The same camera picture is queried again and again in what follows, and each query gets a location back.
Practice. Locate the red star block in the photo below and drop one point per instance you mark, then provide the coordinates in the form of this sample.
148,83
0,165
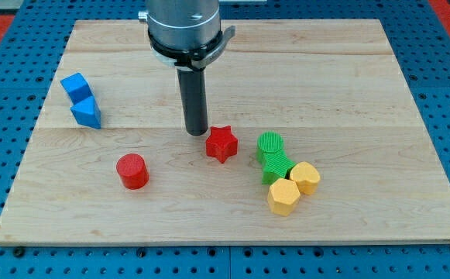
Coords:
221,144

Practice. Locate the blue triangle block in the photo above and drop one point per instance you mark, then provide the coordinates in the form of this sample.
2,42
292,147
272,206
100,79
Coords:
87,113

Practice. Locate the wooden board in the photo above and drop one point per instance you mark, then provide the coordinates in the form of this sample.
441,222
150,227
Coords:
332,88

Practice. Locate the blue cube block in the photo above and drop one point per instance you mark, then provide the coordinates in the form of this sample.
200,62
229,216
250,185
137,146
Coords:
77,87

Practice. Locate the red cylinder block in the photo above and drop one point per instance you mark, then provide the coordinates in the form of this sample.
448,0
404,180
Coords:
132,171

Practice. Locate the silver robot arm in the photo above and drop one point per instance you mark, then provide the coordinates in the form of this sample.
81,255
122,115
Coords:
186,34

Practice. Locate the green star block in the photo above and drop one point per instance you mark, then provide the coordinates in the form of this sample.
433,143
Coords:
275,166

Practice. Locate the green cylinder block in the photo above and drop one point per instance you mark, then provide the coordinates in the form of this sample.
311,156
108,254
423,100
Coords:
268,142

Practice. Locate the yellow heart block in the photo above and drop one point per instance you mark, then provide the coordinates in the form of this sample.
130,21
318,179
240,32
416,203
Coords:
306,177

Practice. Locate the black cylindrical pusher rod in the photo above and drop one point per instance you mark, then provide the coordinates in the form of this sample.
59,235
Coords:
193,97

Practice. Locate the yellow hexagon block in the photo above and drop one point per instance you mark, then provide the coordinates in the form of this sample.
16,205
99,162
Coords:
283,197

